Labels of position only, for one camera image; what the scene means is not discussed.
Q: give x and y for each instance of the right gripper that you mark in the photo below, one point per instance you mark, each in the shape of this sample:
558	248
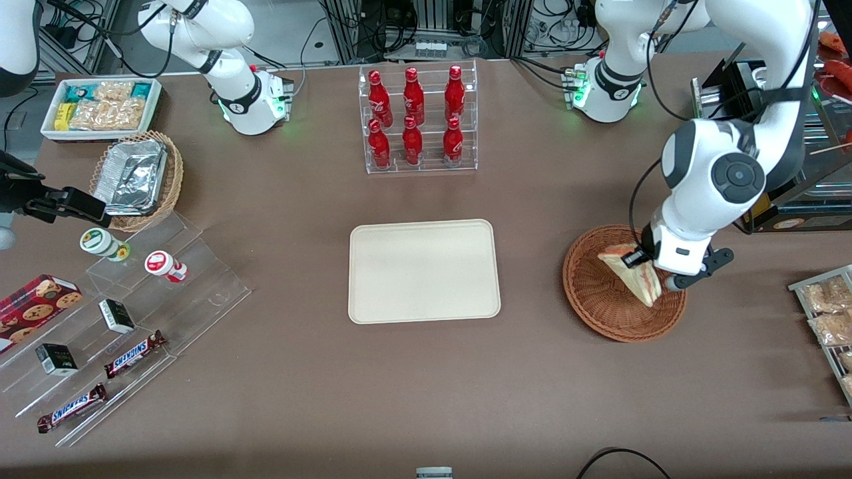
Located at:
26	198

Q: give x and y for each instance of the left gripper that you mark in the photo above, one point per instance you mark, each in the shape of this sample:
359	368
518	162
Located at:
647	238

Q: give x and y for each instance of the triangular sandwich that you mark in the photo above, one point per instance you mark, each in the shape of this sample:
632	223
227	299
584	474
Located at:
636	283

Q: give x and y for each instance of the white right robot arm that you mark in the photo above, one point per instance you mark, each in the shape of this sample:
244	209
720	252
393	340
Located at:
226	66

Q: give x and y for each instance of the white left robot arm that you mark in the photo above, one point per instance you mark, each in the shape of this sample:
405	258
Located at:
732	176

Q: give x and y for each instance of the brown wicker basket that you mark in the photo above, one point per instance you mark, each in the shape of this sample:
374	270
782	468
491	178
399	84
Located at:
599	313

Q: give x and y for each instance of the light wicker basket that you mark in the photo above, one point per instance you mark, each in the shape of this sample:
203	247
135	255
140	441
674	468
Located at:
172	183

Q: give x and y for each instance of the cream plastic tray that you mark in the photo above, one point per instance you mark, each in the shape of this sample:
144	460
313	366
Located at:
424	271

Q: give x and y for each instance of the green lid yogurt bottle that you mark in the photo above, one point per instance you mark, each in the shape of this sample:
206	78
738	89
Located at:
100	242

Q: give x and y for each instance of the aluminium foil container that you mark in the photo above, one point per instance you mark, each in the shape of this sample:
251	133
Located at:
130	176

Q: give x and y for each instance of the red lid yogurt bottle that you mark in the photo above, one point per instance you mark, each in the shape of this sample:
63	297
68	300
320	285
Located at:
163	265

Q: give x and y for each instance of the yellow snack pack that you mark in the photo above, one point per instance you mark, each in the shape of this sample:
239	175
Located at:
64	116

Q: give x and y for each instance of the clear cracker bag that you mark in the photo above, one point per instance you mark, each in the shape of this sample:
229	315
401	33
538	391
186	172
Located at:
113	90
110	114

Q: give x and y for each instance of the red cookie box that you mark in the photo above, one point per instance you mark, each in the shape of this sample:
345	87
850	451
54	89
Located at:
36	303

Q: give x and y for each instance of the small black box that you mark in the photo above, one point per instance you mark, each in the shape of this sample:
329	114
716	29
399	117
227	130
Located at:
56	359
117	316

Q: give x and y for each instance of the teal snack pack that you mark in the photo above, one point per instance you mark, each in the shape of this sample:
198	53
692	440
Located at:
140	90
80	93

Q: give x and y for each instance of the white snack bin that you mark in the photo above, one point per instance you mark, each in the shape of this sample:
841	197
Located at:
153	110

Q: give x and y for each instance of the clear acrylic stepped stand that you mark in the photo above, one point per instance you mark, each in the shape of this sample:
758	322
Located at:
200	293

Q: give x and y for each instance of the Snickers bar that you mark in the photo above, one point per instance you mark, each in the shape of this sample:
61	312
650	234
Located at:
133	354
72	408

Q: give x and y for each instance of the black yellow food warmer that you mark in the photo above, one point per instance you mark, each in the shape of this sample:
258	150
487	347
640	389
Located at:
799	223

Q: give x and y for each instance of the clear pastry bag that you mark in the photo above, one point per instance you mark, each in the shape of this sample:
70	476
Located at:
847	360
829	296
832	329

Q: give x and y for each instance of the red cola bottle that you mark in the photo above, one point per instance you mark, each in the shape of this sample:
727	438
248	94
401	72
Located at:
379	146
452	143
413	96
379	96
454	93
412	143

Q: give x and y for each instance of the clear acrylic bottle rack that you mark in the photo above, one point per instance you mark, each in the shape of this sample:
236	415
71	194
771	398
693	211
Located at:
429	166

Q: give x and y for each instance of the grey device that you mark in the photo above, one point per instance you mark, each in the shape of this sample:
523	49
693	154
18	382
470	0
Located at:
434	473

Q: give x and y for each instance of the white power strip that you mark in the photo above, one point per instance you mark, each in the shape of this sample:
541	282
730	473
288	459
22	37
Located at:
430	48

